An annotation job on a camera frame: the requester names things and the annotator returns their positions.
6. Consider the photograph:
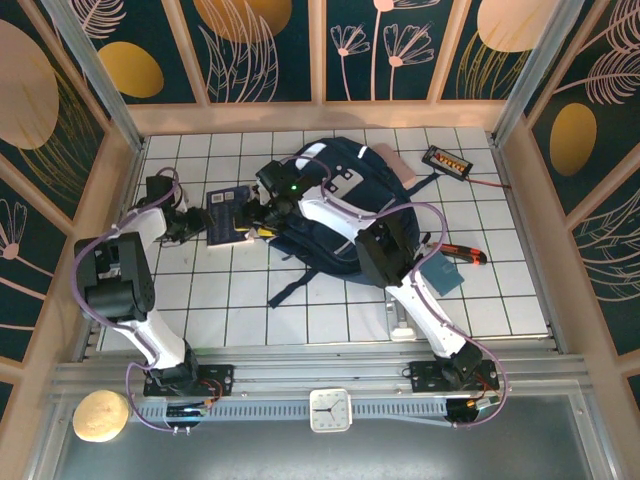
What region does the grey slotted cable duct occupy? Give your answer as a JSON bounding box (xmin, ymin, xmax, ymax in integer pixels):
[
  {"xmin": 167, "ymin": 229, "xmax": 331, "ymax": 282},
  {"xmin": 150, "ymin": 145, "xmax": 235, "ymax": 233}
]
[{"xmin": 128, "ymin": 399, "xmax": 451, "ymax": 424}]

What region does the dark blue book white label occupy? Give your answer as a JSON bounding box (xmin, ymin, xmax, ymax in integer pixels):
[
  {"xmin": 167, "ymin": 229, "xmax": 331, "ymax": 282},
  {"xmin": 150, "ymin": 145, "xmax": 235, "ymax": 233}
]
[{"xmin": 206, "ymin": 184, "xmax": 257, "ymax": 247}]

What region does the controller circuit board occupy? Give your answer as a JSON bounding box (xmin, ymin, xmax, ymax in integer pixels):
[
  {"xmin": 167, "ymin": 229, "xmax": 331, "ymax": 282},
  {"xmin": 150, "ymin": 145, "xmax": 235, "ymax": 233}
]
[
  {"xmin": 166, "ymin": 399, "xmax": 214, "ymax": 419},
  {"xmin": 464, "ymin": 394, "xmax": 503, "ymax": 411}
]

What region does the small teal notebook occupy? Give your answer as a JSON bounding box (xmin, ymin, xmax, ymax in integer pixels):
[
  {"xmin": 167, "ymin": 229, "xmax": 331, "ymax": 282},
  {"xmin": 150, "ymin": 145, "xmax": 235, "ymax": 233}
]
[{"xmin": 418, "ymin": 251, "xmax": 464, "ymax": 298}]

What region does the red black utility knife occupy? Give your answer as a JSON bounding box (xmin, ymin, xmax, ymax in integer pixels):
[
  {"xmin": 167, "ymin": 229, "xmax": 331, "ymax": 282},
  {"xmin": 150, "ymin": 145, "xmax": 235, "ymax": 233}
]
[{"xmin": 428, "ymin": 241, "xmax": 488, "ymax": 267}]

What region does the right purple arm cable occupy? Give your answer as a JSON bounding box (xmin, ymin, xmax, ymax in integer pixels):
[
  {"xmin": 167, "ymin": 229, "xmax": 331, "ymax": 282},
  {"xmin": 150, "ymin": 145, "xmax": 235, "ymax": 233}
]
[{"xmin": 282, "ymin": 155, "xmax": 509, "ymax": 431}]

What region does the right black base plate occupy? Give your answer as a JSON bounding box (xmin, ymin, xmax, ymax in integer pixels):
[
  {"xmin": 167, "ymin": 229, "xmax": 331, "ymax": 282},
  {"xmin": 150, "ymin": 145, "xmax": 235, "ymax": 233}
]
[{"xmin": 409, "ymin": 360, "xmax": 500, "ymax": 394}]

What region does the black device orange display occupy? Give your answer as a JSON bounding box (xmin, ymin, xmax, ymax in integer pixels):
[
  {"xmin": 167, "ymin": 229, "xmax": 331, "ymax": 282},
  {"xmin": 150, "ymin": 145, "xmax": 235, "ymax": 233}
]
[{"xmin": 421, "ymin": 145, "xmax": 474, "ymax": 180}]

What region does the navy blue backpack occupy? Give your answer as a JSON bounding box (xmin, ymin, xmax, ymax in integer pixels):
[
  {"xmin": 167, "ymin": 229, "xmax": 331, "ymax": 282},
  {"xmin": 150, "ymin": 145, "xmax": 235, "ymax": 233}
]
[{"xmin": 267, "ymin": 137, "xmax": 442, "ymax": 309}]

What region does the pink pencil case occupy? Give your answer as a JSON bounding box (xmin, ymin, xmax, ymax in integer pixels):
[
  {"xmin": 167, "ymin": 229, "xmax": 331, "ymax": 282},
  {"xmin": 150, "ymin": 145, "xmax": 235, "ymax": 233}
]
[{"xmin": 374, "ymin": 143, "xmax": 417, "ymax": 189}]

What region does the thin red cable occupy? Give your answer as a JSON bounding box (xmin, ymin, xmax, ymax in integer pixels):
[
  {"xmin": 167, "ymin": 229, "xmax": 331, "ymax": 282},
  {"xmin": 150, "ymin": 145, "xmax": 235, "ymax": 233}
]
[{"xmin": 467, "ymin": 175, "xmax": 512, "ymax": 190}]

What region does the right controller circuit board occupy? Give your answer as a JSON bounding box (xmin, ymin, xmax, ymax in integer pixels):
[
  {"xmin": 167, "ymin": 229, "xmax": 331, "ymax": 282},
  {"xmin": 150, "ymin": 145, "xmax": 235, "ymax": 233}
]
[{"xmin": 464, "ymin": 394, "xmax": 503, "ymax": 411}]

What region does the left controller circuit board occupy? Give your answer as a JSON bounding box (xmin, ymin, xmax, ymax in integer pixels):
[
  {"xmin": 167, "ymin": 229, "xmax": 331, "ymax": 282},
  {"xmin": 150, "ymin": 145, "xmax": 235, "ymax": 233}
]
[{"xmin": 166, "ymin": 399, "xmax": 214, "ymax": 419}]

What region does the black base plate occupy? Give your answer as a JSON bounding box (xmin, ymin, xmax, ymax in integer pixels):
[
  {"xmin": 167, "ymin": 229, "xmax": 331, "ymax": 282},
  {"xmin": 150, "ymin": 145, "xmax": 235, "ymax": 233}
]
[
  {"xmin": 143, "ymin": 363, "xmax": 235, "ymax": 399},
  {"xmin": 409, "ymin": 360, "xmax": 500, "ymax": 394}
]

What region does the aluminium mounting rail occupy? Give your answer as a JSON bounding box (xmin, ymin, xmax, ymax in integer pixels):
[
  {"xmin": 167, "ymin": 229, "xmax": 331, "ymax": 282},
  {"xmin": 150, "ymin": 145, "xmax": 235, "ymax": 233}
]
[{"xmin": 49, "ymin": 352, "xmax": 589, "ymax": 396}]

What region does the round yellow sponge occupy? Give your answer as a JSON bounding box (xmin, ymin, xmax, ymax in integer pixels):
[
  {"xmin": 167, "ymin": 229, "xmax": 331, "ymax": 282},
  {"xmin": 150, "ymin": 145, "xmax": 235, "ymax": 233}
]
[{"xmin": 72, "ymin": 389, "xmax": 130, "ymax": 443}]

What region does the white square clock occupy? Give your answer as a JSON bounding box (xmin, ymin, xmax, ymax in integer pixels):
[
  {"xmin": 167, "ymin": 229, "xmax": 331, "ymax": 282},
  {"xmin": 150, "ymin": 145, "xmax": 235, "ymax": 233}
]
[{"xmin": 308, "ymin": 388, "xmax": 355, "ymax": 433}]

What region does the aluminium frame post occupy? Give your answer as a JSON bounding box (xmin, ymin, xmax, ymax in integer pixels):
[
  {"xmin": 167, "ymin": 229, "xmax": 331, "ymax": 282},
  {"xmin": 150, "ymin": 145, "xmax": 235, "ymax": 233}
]
[
  {"xmin": 42, "ymin": 0, "xmax": 146, "ymax": 151},
  {"xmin": 492, "ymin": 0, "xmax": 586, "ymax": 146}
]

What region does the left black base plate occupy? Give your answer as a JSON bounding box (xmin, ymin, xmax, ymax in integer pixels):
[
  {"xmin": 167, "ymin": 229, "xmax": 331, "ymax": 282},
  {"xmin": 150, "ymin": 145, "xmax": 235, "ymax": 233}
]
[{"xmin": 143, "ymin": 363, "xmax": 235, "ymax": 399}]

